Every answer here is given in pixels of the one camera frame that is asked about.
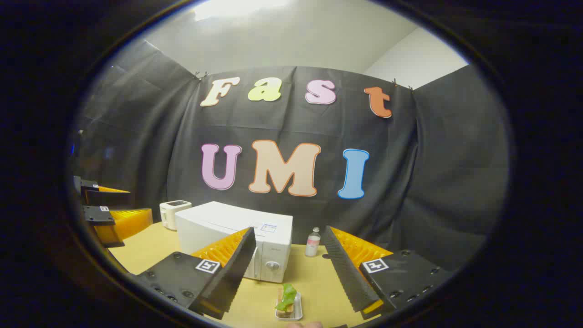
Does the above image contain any white rectangular tray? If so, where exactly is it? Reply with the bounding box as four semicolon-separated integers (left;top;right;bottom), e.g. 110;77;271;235
275;292;303;321

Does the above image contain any black backdrop cloth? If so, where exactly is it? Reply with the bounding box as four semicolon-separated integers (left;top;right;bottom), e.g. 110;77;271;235
73;39;508;274

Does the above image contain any white microwave oven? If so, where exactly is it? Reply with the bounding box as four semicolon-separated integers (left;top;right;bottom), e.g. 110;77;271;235
175;201;293;283

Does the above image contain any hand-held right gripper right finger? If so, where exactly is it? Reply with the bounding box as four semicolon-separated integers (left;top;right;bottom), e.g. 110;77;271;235
322;225;452;320

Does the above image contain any white toaster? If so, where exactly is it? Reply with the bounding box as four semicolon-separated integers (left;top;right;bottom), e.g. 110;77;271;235
159;200;192;231

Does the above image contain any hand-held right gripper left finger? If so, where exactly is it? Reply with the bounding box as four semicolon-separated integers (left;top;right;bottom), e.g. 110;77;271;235
136;226;257;320

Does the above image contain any toast sandwich with lettuce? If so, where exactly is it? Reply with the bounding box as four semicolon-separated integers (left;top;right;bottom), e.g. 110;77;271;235
276;283;297;315

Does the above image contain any small clear plastic bottle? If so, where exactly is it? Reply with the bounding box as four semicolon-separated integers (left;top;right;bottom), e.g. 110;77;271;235
305;227;321;257

